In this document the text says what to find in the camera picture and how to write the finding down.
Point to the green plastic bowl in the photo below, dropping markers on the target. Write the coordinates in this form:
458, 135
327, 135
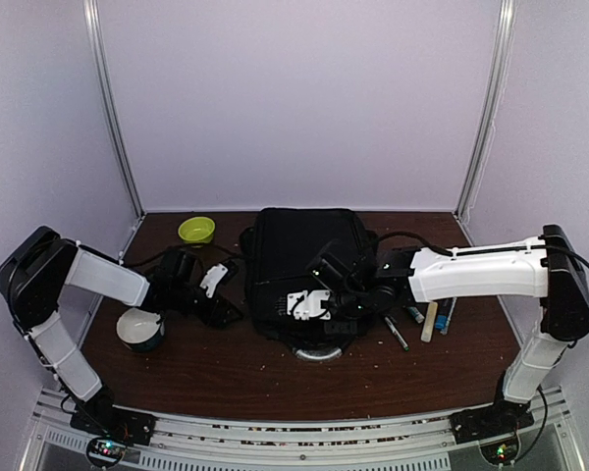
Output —
197, 230

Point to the cream yellow highlighter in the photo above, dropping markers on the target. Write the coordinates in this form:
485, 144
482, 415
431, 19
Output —
429, 322

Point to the round circuit board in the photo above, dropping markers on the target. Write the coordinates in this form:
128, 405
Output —
103, 452
502, 451

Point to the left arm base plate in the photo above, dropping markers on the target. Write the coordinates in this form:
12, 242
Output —
121, 425

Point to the black green marker pen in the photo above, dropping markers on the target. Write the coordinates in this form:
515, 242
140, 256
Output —
396, 333

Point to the aluminium frame post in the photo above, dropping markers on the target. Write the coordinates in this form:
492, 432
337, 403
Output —
486, 126
95, 36

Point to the black student backpack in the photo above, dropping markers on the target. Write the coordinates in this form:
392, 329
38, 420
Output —
279, 248

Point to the white green glue stick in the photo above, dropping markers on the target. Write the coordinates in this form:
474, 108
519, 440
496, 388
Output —
415, 314

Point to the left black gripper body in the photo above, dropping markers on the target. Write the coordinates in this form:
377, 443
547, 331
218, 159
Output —
210, 317

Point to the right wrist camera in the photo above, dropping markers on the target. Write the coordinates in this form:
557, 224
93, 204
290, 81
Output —
309, 305

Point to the right round circuit board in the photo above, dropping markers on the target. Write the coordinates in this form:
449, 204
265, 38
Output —
502, 451

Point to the blue black marker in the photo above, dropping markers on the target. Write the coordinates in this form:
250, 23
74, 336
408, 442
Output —
445, 307

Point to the left aluminium frame post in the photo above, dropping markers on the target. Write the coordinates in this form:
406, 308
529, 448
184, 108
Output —
95, 36

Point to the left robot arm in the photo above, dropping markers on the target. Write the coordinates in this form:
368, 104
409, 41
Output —
36, 276

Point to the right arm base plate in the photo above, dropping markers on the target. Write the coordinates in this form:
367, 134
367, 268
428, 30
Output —
490, 421

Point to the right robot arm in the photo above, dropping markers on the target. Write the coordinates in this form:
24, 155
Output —
543, 267

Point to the left round circuit board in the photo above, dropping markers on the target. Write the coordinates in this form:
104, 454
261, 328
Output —
103, 452

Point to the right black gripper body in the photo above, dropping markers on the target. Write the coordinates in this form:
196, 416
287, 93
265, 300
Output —
345, 330

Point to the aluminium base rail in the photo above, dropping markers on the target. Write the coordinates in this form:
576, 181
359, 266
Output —
411, 442

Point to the black white pen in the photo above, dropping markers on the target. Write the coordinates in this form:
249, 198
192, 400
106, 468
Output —
449, 316

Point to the right aluminium frame post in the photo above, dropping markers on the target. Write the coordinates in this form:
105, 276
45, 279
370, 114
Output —
486, 126

